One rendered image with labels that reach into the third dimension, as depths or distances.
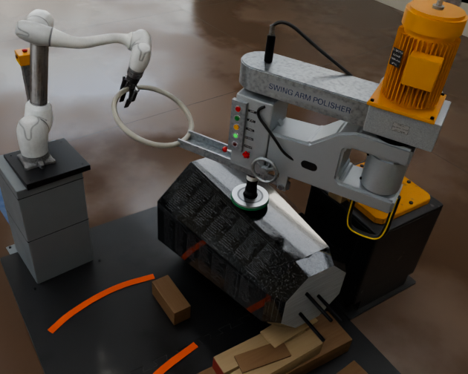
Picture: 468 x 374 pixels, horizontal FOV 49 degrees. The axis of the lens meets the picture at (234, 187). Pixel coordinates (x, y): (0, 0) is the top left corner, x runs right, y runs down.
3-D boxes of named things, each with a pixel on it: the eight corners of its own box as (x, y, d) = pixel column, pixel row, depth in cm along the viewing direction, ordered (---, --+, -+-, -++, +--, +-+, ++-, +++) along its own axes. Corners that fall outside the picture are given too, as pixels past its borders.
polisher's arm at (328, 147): (394, 209, 261) (423, 128, 231) (382, 235, 245) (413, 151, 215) (265, 162, 285) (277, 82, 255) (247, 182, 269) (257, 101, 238)
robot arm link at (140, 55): (145, 76, 285) (147, 61, 294) (154, 54, 274) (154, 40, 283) (126, 70, 282) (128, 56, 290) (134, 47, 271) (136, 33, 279)
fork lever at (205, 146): (299, 175, 278) (301, 168, 275) (285, 194, 264) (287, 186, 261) (192, 133, 300) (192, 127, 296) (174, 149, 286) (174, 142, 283)
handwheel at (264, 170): (282, 178, 263) (287, 154, 254) (274, 188, 256) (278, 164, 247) (256, 168, 268) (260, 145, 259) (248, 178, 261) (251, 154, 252)
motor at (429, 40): (445, 98, 223) (480, 7, 199) (432, 128, 201) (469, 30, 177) (383, 80, 232) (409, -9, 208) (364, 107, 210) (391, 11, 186)
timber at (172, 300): (151, 293, 337) (151, 281, 329) (167, 286, 343) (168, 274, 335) (174, 326, 318) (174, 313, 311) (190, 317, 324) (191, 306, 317)
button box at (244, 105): (243, 150, 262) (249, 102, 244) (241, 153, 260) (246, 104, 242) (229, 145, 264) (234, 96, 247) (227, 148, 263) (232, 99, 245)
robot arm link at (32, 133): (17, 159, 296) (10, 125, 284) (24, 142, 311) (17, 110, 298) (46, 158, 298) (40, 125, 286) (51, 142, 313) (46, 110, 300)
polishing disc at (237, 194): (225, 201, 285) (225, 199, 285) (240, 180, 301) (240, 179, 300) (261, 213, 280) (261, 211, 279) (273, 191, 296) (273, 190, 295)
